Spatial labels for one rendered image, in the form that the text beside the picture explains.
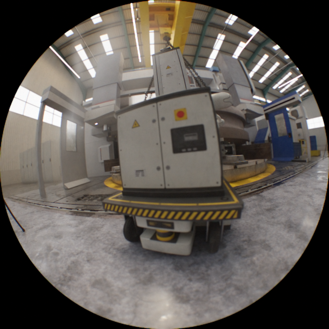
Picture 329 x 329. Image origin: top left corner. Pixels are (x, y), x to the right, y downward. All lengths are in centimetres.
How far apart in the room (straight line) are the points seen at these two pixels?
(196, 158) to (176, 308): 63
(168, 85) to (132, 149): 77
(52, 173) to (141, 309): 686
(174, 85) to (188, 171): 87
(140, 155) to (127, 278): 62
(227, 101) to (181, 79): 46
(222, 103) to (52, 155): 712
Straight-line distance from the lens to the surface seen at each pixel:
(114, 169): 265
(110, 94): 519
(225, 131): 279
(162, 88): 120
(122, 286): 62
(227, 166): 209
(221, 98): 115
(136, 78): 895
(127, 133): 67
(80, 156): 442
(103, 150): 577
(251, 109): 578
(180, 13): 1184
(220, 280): 60
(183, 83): 117
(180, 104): 58
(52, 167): 707
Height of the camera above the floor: 51
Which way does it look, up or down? 3 degrees down
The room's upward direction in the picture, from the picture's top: 6 degrees counter-clockwise
